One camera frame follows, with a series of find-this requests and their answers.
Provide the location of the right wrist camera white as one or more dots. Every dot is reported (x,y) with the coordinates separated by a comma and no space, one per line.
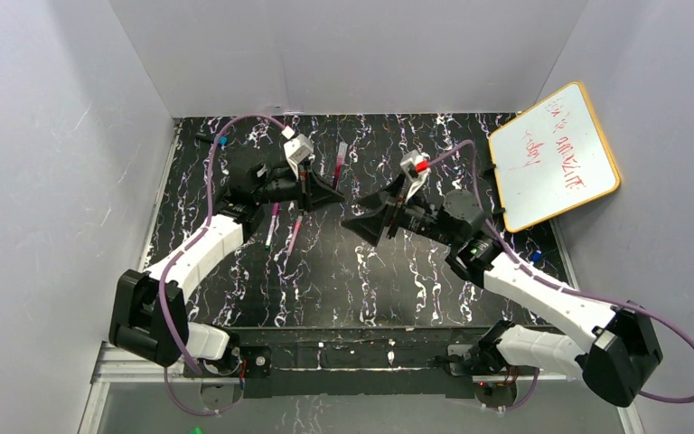
(416,169)

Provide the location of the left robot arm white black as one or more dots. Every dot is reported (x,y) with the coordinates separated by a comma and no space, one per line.
(149,317)

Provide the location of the blue black marker cap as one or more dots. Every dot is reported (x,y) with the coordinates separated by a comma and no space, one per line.
(218,140)

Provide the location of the yellow-framed whiteboard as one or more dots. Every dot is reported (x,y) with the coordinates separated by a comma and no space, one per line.
(551,158)

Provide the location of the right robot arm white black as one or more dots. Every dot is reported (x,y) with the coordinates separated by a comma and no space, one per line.
(532,287)

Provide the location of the metal base rail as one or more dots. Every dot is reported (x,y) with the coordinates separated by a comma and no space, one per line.
(456,362)

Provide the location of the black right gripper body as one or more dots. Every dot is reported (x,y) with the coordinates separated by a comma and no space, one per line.
(391,217)

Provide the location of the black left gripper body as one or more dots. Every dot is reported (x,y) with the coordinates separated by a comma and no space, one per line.
(304,191)

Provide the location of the light pink pen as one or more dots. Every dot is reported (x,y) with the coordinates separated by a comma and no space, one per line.
(294,233)

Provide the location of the red translucent pen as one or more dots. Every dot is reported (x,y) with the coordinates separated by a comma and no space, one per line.
(341,154)

